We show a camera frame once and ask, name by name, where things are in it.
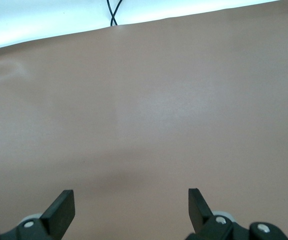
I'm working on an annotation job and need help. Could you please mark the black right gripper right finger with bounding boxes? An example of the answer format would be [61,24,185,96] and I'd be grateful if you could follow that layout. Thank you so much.
[188,187,250,240]

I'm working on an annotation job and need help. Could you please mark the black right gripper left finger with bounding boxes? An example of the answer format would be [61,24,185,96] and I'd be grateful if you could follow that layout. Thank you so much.
[0,189,76,240]

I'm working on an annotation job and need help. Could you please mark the brown table mat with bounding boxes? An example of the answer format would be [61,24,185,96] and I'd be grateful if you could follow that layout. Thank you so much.
[0,0,288,240]

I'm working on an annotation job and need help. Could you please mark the thin black floor cable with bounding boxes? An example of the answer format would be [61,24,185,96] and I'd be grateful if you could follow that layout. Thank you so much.
[110,0,123,27]
[106,0,118,27]

